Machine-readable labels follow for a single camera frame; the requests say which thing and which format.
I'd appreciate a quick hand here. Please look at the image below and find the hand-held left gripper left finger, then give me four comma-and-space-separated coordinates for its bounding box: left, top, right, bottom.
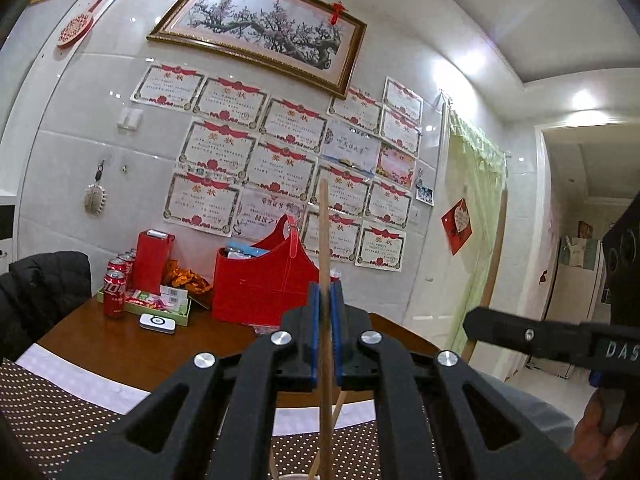
50, 282, 323, 480

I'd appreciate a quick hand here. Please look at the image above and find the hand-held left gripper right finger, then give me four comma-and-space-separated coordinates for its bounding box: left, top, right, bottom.
330, 282, 583, 480

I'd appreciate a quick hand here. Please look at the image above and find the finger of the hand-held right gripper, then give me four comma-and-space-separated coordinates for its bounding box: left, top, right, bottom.
462, 306, 595, 362

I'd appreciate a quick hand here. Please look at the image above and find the bunch of wooden chopsticks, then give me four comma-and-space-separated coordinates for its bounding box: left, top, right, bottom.
310, 390, 347, 480

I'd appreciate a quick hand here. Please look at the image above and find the wooden chopstick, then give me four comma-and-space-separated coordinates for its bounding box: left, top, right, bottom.
318, 179, 335, 480

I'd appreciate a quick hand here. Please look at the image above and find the person's right hand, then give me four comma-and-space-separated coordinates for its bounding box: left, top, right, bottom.
571, 390, 640, 480

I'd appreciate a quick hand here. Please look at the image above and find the red storage basket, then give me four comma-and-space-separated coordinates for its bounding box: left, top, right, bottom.
212, 213, 321, 327

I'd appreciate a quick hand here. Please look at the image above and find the grey garment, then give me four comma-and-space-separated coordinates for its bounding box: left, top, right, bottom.
492, 376, 576, 454

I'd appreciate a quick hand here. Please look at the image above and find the blue white packet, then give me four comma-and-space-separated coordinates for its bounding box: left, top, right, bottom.
224, 241, 273, 262

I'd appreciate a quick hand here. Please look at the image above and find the red heart paper card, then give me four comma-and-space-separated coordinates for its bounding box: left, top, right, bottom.
440, 198, 474, 256

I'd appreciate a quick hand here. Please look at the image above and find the orange snack packet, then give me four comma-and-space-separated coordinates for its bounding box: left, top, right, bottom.
167, 259, 214, 295

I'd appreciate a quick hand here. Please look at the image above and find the light green curtain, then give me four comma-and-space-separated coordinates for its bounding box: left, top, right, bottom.
446, 106, 507, 357

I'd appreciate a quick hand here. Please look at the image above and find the white flat device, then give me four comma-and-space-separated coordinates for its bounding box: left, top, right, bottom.
138, 312, 177, 335

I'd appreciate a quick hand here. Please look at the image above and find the green tray box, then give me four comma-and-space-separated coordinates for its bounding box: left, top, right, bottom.
96, 284, 194, 329

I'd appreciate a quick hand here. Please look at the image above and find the tall red box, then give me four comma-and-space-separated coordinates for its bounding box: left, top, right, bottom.
135, 229, 176, 295

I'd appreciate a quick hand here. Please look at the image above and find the round hanging brush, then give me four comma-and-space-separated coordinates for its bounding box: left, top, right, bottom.
83, 183, 109, 217

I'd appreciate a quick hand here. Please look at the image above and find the brown dotted placemat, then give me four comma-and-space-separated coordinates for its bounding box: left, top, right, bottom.
0, 344, 443, 480

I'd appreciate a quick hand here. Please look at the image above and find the black jacket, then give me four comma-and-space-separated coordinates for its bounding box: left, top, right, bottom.
0, 251, 94, 362

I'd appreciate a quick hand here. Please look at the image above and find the framed plum blossom painting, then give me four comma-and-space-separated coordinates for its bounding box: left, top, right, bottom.
146, 0, 368, 100

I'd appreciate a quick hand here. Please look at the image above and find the wall of award certificates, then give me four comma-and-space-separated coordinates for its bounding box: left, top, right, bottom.
130, 62, 425, 273

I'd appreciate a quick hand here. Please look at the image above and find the white wall switch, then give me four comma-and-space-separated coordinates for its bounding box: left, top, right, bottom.
117, 108, 144, 131

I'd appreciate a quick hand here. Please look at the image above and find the red paddle wall ornament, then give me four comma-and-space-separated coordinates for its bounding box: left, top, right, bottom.
56, 0, 117, 50

